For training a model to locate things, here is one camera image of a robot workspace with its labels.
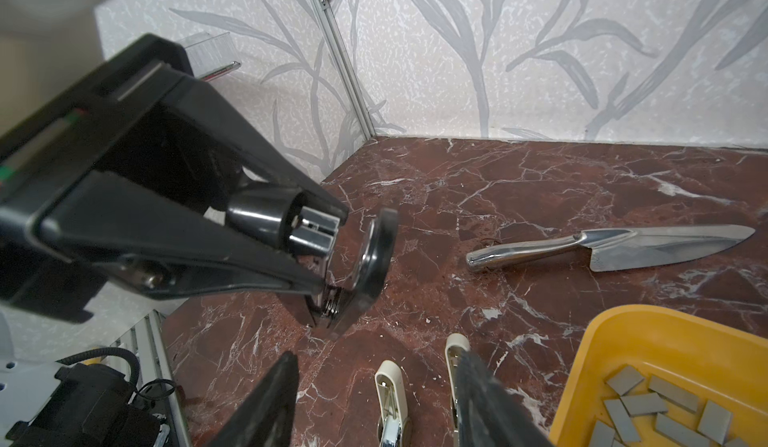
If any small beige stapler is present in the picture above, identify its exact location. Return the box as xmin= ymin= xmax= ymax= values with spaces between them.
xmin=374 ymin=360 xmax=411 ymax=447
xmin=444 ymin=333 xmax=471 ymax=447

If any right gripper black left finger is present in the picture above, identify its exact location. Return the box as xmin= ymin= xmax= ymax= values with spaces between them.
xmin=208 ymin=351 xmax=299 ymax=447

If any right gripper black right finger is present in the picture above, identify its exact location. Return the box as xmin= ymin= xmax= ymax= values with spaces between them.
xmin=456 ymin=352 xmax=552 ymax=447

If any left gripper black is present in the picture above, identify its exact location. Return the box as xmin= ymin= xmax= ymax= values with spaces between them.
xmin=1 ymin=35 xmax=325 ymax=324

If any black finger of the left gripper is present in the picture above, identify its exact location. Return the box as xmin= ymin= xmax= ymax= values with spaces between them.
xmin=161 ymin=77 xmax=349 ymax=222

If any yellow plastic tray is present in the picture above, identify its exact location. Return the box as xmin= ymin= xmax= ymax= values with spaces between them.
xmin=549 ymin=305 xmax=767 ymax=446

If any silver metal trowel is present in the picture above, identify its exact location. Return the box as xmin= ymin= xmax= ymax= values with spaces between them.
xmin=466 ymin=224 xmax=755 ymax=272

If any black stapler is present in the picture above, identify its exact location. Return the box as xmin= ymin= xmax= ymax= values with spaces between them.
xmin=225 ymin=183 xmax=399 ymax=340

